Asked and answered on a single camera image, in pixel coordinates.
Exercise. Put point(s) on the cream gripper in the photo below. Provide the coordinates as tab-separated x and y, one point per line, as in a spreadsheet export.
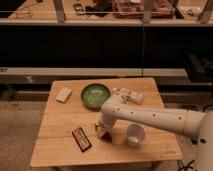
101	132

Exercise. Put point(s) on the red dried pepper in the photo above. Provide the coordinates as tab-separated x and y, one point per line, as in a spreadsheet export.
107	137

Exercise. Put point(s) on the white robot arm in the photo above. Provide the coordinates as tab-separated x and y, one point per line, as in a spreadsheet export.
193	124

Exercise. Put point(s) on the green ceramic bowl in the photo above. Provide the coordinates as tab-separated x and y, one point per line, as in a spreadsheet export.
94	95

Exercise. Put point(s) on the brown chocolate bar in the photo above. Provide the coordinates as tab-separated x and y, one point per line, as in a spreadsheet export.
81	139

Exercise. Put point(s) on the wooden table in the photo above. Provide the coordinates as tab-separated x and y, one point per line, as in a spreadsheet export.
56	146

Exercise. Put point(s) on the white sponge block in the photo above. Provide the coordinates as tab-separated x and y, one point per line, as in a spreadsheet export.
63	95

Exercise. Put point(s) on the metal shelf rack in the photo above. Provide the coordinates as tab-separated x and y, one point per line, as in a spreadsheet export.
42	40

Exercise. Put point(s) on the red tray on shelf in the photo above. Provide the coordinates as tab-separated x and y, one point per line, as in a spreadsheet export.
135	9

